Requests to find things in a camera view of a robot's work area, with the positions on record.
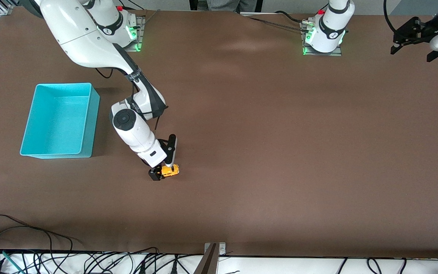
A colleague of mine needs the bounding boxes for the yellow beetle toy car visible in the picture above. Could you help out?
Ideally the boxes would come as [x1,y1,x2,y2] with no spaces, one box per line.
[160,164,180,178]

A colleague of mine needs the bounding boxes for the brown table mat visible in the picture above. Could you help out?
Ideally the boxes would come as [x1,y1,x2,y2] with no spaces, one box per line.
[0,7,438,259]

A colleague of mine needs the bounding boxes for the teal plastic bin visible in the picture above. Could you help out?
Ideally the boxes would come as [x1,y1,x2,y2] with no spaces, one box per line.
[20,83,100,159]

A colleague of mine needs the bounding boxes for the white lower ledge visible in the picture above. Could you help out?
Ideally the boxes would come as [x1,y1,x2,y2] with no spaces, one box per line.
[0,252,438,274]

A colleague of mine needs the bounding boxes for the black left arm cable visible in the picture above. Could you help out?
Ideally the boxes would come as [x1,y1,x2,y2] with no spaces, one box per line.
[383,0,398,35]

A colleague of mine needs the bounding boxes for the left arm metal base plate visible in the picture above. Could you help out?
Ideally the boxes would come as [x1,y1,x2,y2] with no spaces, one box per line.
[301,21,343,57]

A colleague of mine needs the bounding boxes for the black curved cable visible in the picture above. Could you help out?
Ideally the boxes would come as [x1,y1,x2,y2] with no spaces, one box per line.
[84,247,159,274]

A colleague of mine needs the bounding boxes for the grey metal bracket plate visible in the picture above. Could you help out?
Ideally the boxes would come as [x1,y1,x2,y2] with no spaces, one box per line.
[204,242,227,256]

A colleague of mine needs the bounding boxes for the grey metal stand post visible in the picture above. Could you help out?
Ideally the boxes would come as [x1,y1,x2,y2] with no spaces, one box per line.
[193,244,219,274]

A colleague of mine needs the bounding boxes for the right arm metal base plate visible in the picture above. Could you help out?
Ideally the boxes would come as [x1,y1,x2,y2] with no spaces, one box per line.
[122,15,145,52]

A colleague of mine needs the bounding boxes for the black base cable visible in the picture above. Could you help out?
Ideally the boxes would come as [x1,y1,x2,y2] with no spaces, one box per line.
[274,10,307,24]

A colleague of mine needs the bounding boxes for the thin grey cable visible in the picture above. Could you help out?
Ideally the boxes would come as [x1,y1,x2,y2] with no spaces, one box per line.
[242,15,304,33]

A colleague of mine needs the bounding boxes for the long black looped cable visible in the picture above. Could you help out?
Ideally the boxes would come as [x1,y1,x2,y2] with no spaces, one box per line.
[0,214,74,274]

